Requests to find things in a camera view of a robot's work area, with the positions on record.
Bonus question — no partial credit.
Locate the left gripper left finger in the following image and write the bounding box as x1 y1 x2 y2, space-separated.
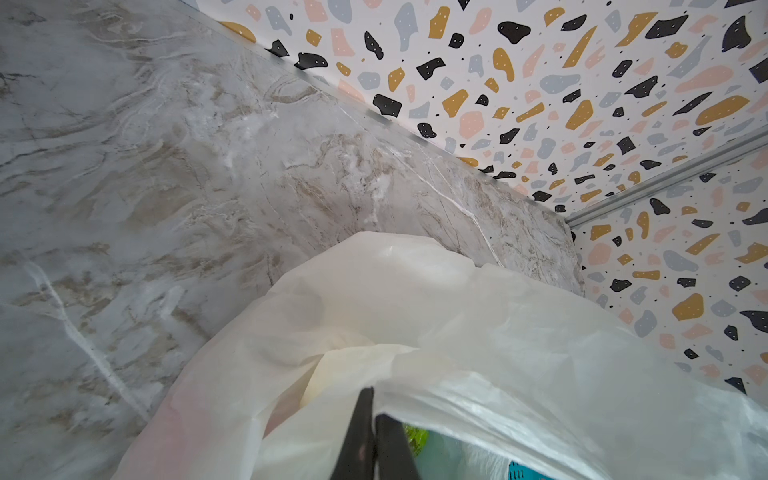
330 387 376 480

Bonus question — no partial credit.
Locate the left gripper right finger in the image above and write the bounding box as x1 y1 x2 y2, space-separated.
375 414 421 480

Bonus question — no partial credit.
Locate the green bumpy fruit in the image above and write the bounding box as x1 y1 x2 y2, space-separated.
403 424 429 457

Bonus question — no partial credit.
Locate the white plastic bag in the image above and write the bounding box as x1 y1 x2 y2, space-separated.
116 232 767 479

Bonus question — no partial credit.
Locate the teal plastic basket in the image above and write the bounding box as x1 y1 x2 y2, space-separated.
507 461 551 480

